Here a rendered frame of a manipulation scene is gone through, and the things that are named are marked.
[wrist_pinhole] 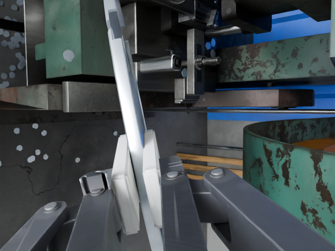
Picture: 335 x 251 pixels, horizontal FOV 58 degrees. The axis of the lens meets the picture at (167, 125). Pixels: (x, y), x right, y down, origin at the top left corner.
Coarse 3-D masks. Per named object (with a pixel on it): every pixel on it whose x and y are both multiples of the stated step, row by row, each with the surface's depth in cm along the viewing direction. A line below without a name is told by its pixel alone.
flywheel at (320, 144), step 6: (324, 138) 63; (330, 138) 63; (294, 144) 55; (300, 144) 55; (306, 144) 54; (312, 144) 54; (318, 144) 54; (324, 144) 54; (330, 144) 54; (324, 150) 49; (330, 150) 53
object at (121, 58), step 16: (112, 0) 20; (112, 16) 24; (112, 32) 20; (112, 48) 18; (128, 48) 40; (128, 64) 39; (128, 80) 17; (128, 96) 17; (128, 112) 17; (128, 128) 17; (144, 128) 30; (128, 144) 17; (144, 192) 17; (144, 208) 17; (160, 240) 18
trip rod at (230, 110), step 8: (200, 112) 110; (208, 112) 108; (216, 112) 106; (224, 112) 103; (232, 112) 101; (240, 112) 99; (248, 112) 97; (256, 112) 96; (264, 112) 94; (272, 112) 92; (280, 112) 90; (288, 112) 89; (296, 112) 87; (304, 112) 86; (312, 112) 84; (320, 112) 83; (328, 112) 82
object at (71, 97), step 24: (0, 96) 72; (24, 96) 63; (48, 96) 57; (72, 96) 58; (96, 96) 62; (144, 96) 76; (168, 96) 83; (216, 96) 92; (240, 96) 89; (264, 96) 86; (288, 96) 85; (312, 96) 87; (0, 120) 106; (24, 120) 112; (48, 120) 119; (72, 120) 127
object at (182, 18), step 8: (200, 0) 65; (208, 0) 67; (216, 0) 70; (200, 8) 65; (208, 8) 67; (216, 8) 70; (184, 16) 66; (192, 16) 64; (200, 16) 65; (208, 16) 67; (192, 24) 69; (200, 24) 69; (216, 24) 70
